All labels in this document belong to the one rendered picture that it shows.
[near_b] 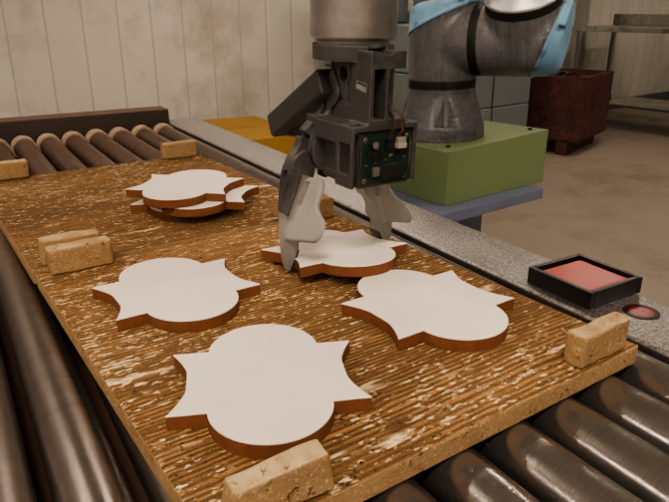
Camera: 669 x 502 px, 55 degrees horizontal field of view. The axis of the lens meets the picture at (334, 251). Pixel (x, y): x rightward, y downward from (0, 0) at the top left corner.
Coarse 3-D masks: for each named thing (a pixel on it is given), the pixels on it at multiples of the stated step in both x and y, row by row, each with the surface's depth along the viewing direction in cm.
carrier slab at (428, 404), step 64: (128, 256) 66; (192, 256) 66; (256, 256) 66; (64, 320) 53; (256, 320) 53; (320, 320) 53; (512, 320) 53; (576, 320) 53; (128, 384) 44; (384, 384) 44; (448, 384) 44; (512, 384) 44; (576, 384) 45; (192, 448) 37; (384, 448) 37; (448, 448) 38
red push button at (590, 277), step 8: (568, 264) 66; (576, 264) 66; (584, 264) 66; (552, 272) 64; (560, 272) 64; (568, 272) 64; (576, 272) 64; (584, 272) 64; (592, 272) 64; (600, 272) 64; (608, 272) 64; (568, 280) 62; (576, 280) 62; (584, 280) 62; (592, 280) 62; (600, 280) 62; (608, 280) 62; (616, 280) 62; (592, 288) 60
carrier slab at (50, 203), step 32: (160, 160) 107; (192, 160) 107; (0, 192) 89; (32, 192) 89; (64, 192) 89; (96, 192) 89; (0, 224) 78; (32, 224) 76; (64, 224) 76; (96, 224) 76; (128, 224) 76; (160, 224) 76; (192, 224) 76; (224, 224) 76; (256, 224) 76; (32, 256) 66
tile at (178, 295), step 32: (96, 288) 56; (128, 288) 56; (160, 288) 56; (192, 288) 56; (224, 288) 56; (256, 288) 57; (128, 320) 51; (160, 320) 51; (192, 320) 50; (224, 320) 52
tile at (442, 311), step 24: (360, 288) 56; (384, 288) 56; (408, 288) 56; (432, 288) 56; (456, 288) 56; (360, 312) 52; (384, 312) 51; (408, 312) 51; (432, 312) 51; (456, 312) 51; (480, 312) 51; (504, 312) 52; (408, 336) 48; (432, 336) 48; (456, 336) 48; (480, 336) 48; (504, 336) 49
